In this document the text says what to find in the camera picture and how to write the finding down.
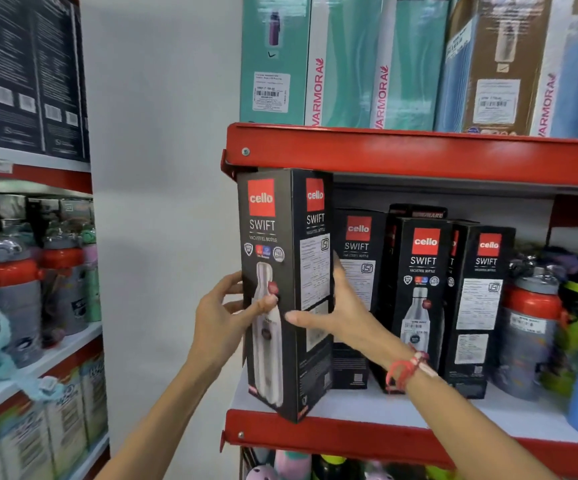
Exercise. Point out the person's right forearm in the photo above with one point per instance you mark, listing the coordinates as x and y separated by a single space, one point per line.
469 424

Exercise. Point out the person's right thumb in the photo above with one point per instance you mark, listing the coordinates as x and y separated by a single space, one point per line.
311 320

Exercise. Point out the brown and blue bottle box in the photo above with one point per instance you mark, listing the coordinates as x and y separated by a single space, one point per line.
499 59

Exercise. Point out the person's left forearm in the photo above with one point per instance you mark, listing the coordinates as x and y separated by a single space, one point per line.
163 424

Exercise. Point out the teal white-striped bottle box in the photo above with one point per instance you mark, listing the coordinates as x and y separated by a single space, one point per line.
344 59
414 64

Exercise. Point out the black bottle box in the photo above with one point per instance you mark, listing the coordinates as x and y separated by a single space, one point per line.
481 304
364 244
281 234
419 210
421 274

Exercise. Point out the person's left thumb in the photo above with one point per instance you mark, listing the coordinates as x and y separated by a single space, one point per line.
259 307

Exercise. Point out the person's right hand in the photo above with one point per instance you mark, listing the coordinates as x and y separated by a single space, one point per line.
356 322

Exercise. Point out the red metal shelving unit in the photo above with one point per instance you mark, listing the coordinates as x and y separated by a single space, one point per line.
419 157

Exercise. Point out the grey bottle with red collar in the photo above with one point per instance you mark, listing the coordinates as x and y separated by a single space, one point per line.
66 289
16 304
526 334

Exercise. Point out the blue white-striped bottle box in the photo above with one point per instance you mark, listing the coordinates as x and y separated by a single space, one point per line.
576 79

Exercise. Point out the purple bottle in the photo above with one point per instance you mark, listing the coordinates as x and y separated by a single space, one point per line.
564 259

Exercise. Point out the dark printed box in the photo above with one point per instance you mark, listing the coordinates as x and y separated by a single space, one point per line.
11 69
58 79

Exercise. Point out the person's left middle finger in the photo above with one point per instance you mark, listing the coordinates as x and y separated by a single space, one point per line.
235 305

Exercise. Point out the black bottle with yellow lid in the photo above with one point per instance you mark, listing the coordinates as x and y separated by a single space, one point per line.
331 468

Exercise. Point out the white and red shelving unit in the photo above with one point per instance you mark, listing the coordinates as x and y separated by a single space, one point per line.
43 357

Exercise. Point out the person's left hand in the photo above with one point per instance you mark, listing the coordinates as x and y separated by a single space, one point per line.
214 327

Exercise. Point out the green and black bottle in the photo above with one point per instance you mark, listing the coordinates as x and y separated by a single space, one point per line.
576 314

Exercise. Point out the green and pink bottle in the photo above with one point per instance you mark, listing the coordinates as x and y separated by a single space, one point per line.
91 274

